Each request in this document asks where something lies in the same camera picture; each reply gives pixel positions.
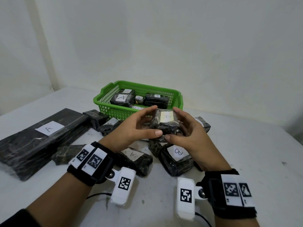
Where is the person's left hand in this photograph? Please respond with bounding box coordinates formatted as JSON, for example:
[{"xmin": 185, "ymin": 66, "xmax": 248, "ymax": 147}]
[{"xmin": 98, "ymin": 105, "xmax": 163, "ymax": 153}]

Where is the person's right hand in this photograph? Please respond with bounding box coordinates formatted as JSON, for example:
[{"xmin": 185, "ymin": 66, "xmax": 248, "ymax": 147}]
[{"xmin": 164, "ymin": 107, "xmax": 231, "ymax": 173}]

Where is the black packet labelled A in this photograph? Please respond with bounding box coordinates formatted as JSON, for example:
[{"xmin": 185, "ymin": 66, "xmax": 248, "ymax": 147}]
[{"xmin": 110, "ymin": 93, "xmax": 134, "ymax": 108}]

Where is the green plastic mesh basket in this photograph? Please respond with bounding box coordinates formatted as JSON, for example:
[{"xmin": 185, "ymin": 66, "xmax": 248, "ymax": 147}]
[{"xmin": 93, "ymin": 80, "xmax": 183, "ymax": 120}]

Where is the long black packet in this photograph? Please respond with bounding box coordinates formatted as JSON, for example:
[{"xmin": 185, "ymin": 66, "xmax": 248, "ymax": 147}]
[{"xmin": 144, "ymin": 93, "xmax": 169, "ymax": 109}]

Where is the pile of black packets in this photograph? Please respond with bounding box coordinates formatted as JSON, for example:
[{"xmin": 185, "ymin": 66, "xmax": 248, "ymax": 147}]
[{"xmin": 0, "ymin": 108, "xmax": 211, "ymax": 182}]

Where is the person's left forearm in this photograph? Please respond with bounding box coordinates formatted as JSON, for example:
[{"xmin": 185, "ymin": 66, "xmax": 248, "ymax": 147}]
[{"xmin": 0, "ymin": 172, "xmax": 95, "ymax": 227}]

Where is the person's right forearm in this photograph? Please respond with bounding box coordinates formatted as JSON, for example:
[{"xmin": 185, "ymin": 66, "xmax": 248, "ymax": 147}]
[{"xmin": 214, "ymin": 215, "xmax": 261, "ymax": 227}]

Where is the black left wristband with markers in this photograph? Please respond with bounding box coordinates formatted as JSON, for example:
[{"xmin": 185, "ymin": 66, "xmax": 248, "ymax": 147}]
[{"xmin": 67, "ymin": 142, "xmax": 115, "ymax": 187}]

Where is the black wristband with markers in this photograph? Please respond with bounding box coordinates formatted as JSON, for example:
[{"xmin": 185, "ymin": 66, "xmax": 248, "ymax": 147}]
[
  {"xmin": 67, "ymin": 142, "xmax": 115, "ymax": 187},
  {"xmin": 196, "ymin": 169, "xmax": 257, "ymax": 219}
]

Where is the black right wristband with markers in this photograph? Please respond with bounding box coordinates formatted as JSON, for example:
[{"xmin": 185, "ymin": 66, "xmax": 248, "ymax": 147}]
[{"xmin": 196, "ymin": 169, "xmax": 257, "ymax": 219}]

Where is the black packet labelled B near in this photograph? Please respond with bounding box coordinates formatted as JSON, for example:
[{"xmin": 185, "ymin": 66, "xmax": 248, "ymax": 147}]
[{"xmin": 194, "ymin": 212, "xmax": 212, "ymax": 227}]

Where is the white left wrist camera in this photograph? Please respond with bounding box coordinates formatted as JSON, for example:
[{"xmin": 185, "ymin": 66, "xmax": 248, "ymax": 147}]
[{"xmin": 105, "ymin": 167, "xmax": 137, "ymax": 207}]

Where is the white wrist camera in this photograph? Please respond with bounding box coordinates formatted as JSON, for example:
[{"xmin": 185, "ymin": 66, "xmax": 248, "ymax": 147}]
[
  {"xmin": 105, "ymin": 167, "xmax": 137, "ymax": 207},
  {"xmin": 175, "ymin": 178, "xmax": 209, "ymax": 221}
]

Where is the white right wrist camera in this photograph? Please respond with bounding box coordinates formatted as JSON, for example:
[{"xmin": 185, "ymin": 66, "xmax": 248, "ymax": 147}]
[{"xmin": 175, "ymin": 178, "xmax": 209, "ymax": 221}]

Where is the black left camera cable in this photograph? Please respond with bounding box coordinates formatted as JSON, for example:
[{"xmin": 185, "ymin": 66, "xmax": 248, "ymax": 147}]
[{"xmin": 86, "ymin": 192, "xmax": 112, "ymax": 200}]

